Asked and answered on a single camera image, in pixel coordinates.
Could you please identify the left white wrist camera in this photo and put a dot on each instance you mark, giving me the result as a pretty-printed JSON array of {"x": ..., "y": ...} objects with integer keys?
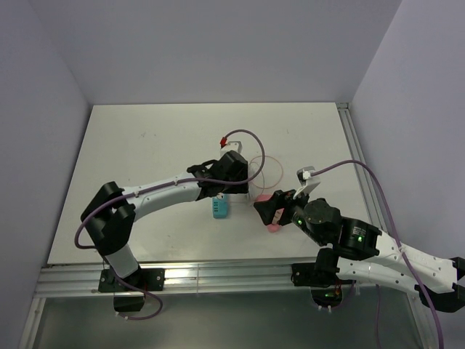
[{"x": 226, "y": 146}]

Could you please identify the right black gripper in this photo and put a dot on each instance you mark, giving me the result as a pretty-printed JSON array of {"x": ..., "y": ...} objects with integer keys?
[{"x": 266, "y": 209}]

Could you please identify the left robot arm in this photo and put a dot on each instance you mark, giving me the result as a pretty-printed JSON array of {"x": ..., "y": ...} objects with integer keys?
[{"x": 109, "y": 217}]

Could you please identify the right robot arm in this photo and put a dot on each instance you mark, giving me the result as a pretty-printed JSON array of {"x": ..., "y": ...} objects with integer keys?
[{"x": 353, "y": 250}]

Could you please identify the front aluminium rail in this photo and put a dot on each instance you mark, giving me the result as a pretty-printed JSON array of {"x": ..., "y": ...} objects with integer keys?
[{"x": 256, "y": 275}]

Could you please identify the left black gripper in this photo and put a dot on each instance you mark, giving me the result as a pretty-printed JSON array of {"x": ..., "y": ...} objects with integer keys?
[{"x": 241, "y": 188}]

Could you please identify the pink triangular power strip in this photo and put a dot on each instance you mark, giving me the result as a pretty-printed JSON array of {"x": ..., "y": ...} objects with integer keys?
[{"x": 266, "y": 211}]

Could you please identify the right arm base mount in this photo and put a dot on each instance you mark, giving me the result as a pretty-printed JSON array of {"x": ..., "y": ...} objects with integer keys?
[{"x": 328, "y": 291}]

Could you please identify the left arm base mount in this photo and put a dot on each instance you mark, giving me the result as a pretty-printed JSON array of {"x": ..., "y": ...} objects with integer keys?
[{"x": 130, "y": 294}]

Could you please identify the teal power strip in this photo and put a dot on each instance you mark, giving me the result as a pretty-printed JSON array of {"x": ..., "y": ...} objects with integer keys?
[{"x": 219, "y": 205}]

